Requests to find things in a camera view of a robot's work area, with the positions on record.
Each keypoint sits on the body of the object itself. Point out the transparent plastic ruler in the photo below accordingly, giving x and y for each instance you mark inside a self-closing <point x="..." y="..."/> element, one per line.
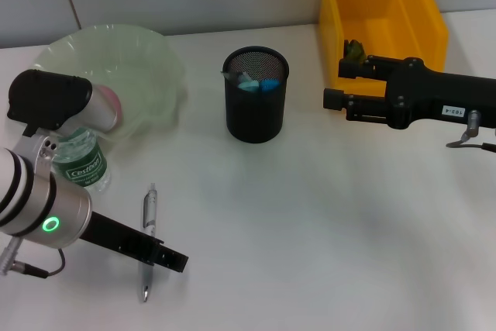
<point x="236" y="76"/>

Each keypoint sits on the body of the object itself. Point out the pale green wavy glass plate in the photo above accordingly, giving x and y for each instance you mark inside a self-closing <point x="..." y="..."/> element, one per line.
<point x="135" y="56"/>

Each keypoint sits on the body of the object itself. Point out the yellow plastic bin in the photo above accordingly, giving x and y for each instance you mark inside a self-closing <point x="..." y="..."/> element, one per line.
<point x="387" y="17"/>

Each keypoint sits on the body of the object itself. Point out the green plastic wrapper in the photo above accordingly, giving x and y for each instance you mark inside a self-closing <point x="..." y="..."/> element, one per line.
<point x="354" y="50"/>

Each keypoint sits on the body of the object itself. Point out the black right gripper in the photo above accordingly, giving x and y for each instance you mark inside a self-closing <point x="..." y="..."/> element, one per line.
<point x="445" y="98"/>

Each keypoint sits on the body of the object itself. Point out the silver ballpoint pen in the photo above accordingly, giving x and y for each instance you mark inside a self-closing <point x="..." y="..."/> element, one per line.
<point x="150" y="211"/>

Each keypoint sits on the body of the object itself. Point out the clear green-label water bottle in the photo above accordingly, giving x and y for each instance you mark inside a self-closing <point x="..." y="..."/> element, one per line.
<point x="83" y="168"/>

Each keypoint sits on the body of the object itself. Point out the black mesh pen holder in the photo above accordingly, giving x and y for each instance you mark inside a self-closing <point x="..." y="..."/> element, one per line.
<point x="255" y="114"/>

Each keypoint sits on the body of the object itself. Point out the pink peach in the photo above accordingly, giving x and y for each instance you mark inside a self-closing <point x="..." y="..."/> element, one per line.
<point x="114" y="102"/>

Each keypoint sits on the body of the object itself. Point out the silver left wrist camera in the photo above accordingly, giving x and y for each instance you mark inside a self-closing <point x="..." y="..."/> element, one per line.
<point x="50" y="98"/>

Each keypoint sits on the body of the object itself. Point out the blue scissors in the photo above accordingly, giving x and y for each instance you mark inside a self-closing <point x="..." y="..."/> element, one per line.
<point x="257" y="85"/>

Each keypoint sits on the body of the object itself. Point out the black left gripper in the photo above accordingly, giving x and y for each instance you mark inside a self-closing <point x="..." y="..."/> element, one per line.
<point x="116" y="236"/>

